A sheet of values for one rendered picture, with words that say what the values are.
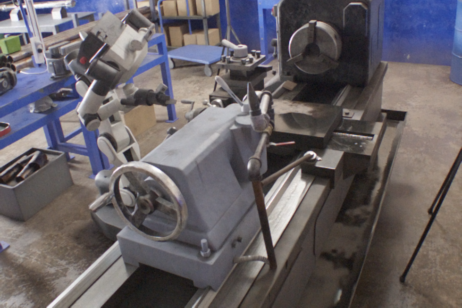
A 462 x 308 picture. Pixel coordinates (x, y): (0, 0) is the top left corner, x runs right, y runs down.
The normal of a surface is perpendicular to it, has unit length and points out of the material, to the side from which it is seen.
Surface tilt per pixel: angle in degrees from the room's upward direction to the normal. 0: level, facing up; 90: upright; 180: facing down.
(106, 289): 0
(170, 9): 90
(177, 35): 90
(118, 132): 70
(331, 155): 0
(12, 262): 0
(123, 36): 55
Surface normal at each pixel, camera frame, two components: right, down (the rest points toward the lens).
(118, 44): 0.65, -0.39
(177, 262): -0.46, 0.42
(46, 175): 0.91, 0.11
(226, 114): -0.09, -0.90
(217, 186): 0.80, -0.19
